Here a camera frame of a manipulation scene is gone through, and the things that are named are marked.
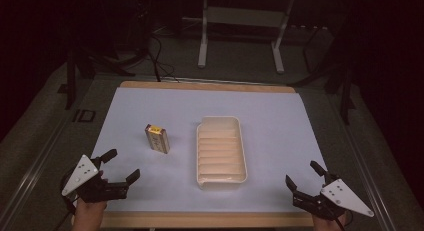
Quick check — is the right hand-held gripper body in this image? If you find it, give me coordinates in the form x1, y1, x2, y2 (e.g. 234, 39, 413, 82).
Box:
292, 175, 375, 222

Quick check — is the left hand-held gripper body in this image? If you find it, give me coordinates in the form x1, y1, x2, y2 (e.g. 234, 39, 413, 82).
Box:
61, 154, 130, 204

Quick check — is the small yellow brown box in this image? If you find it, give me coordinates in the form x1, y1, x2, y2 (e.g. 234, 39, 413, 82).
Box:
144, 123, 171, 155

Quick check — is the cream ribbed plastic tray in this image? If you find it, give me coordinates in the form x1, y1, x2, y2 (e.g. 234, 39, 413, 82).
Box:
195, 115, 249, 192

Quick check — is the person's left hand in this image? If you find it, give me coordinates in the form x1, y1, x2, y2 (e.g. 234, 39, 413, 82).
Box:
71, 170, 108, 231

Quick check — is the person's right hand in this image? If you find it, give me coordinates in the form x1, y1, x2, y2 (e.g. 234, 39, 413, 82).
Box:
311, 210, 354, 231

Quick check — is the white paper sheet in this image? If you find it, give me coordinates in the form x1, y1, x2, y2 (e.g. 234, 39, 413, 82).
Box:
90, 87, 330, 214

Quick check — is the black metal stand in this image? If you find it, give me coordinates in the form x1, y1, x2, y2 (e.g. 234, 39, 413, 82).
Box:
289, 22, 357, 126

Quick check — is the black tripod stand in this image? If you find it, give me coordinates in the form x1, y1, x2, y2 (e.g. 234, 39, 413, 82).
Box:
64, 0, 154, 111

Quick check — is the white metal stand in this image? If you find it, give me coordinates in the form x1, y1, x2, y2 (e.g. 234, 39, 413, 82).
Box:
197, 0, 297, 75

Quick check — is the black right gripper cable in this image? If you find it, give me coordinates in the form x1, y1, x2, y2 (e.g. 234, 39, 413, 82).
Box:
334, 213, 348, 231

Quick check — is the black floor bracket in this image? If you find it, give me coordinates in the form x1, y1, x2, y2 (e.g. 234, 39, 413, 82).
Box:
71, 108, 97, 123

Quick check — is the black floor cable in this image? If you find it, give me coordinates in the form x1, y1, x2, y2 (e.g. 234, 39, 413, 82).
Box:
147, 33, 179, 83

